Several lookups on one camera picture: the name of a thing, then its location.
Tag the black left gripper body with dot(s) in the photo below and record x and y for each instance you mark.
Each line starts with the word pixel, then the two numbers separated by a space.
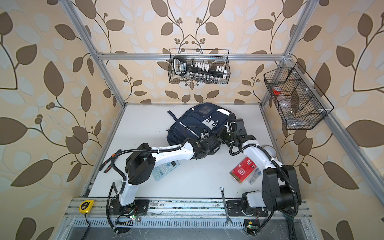
pixel 209 152

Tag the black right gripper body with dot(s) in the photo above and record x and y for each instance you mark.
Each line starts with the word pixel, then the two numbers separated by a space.
pixel 228 136

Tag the navy blue school backpack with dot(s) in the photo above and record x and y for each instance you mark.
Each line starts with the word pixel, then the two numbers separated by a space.
pixel 203 120

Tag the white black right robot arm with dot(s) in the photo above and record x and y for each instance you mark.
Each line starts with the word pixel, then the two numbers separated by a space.
pixel 280 188

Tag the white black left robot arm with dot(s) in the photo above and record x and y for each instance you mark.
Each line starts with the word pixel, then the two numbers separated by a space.
pixel 135 166

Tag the red book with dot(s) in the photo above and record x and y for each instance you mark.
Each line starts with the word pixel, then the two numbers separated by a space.
pixel 243 170

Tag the yellow tape roll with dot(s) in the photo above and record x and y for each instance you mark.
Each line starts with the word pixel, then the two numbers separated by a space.
pixel 271 151

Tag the silver combination wrench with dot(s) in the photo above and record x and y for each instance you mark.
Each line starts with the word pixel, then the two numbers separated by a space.
pixel 228 219

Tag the light blue calculator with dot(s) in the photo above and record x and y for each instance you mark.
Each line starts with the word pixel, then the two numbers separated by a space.
pixel 160 171

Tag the red cap clear bottle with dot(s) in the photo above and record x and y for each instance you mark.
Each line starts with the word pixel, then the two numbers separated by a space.
pixel 283 102

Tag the orange black pliers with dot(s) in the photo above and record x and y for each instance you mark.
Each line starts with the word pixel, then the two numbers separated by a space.
pixel 106 165

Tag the yellow tape measure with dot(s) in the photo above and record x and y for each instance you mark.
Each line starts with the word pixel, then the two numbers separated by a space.
pixel 86 206

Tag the black wire basket right wall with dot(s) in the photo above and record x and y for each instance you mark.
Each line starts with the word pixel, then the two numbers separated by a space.
pixel 310 105

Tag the black wire basket wall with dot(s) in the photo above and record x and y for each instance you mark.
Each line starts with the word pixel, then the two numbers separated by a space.
pixel 310 105
pixel 201 79

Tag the socket set black rail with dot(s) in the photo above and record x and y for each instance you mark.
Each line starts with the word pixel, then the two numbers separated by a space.
pixel 188 66

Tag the black wire basket back wall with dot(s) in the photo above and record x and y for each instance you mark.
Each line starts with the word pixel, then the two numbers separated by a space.
pixel 201 79

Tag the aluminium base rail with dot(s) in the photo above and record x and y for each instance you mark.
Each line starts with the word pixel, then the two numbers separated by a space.
pixel 165 213

